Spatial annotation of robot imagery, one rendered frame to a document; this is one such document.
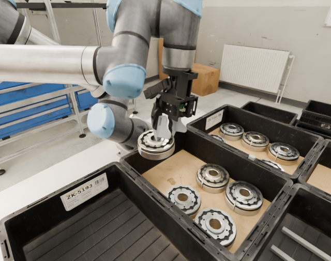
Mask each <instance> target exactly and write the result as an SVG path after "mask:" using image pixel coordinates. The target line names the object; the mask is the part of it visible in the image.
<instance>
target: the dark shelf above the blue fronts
mask: <svg viewBox="0 0 331 261"><path fill-rule="evenodd" d="M16 6H17V8H29V10H46V6H45V3H16ZM51 6H52V8H103V9H107V3H51Z"/></svg>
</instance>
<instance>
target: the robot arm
mask: <svg viewBox="0 0 331 261"><path fill-rule="evenodd" d="M202 3H203V0H108V1H107V11H106V16H107V24H108V27H109V30H110V31H111V32H112V33H114V35H113V39H112V44H111V46H110V47H101V46H61V45H60V44H58V43H57V42H55V41H53V40H52V39H50V38H49V37H47V36H46V35H44V34H42V33H41V32H39V31H37V30H36V29H34V28H32V27H31V26H30V25H29V23H28V21H27V18H26V16H24V15H22V14H21V13H19V12H18V11H17V6H16V3H15V1H14V0H0V83H1V82H3V81H10V82H34V83H58V84H78V85H80V86H82V87H84V88H86V89H88V90H90V92H91V95H92V97H94V98H97V99H98V103H97V104H95V105H93V106H92V109H91V110H90V111H89V113H88V116H87V126H88V128H89V130H90V131H91V132H92V133H93V134H94V135H97V136H98V137H100V138H103V139H107V140H110V141H113V142H116V143H118V144H119V145H120V146H121V147H122V148H123V149H125V150H126V151H129V152H132V151H134V150H136V149H138V138H139V136H140V135H141V134H143V133H144V132H146V131H149V127H148V125H147V124H146V122H144V121H143V120H141V119H137V118H129V117H127V110H128V104H129V100H130V99H134V98H137V97H138V96H139V95H140V94H141V93H142V89H143V85H144V81H145V78H146V65H147V59H148V52H149V46H150V42H151V37H152V38H163V50H162V62H161V63H162V65H163V66H162V72H163V73H164V74H167V75H168V78H166V79H163V80H162V81H160V82H158V83H156V84H155V85H153V86H150V87H148V88H147V89H146V90H145V91H143V92H144V95H145V98H146V99H155V98H156V101H155V103H154V105H153V109H152V112H151V122H152V128H153V132H154V136H155V139H156V141H158V140H160V139H161V138H164V139H170V138H171V134H172V135H173V136H174V135H175V132H176V131H177V132H182V133H185V132H186V131H187V127H186V126H185V125H184V124H183V122H182V120H181V117H182V118H183V117H186V118H190V117H192V115H194V116H195V113H196V109H197V104H198V98H199V97H198V96H196V95H193V94H191V88H192V82H193V79H197V78H198V72H194V71H192V69H191V68H192V67H193V64H194V57H195V50H196V46H197V40H198V33H199V26H200V20H201V18H202V16H201V12H202ZM194 102H196V103H195V109H194V111H193V107H194ZM163 113H164V114H166V115H168V118H167V117H166V116H165V115H162V114H163ZM168 120H169V125H168V127H167V123H168Z"/></svg>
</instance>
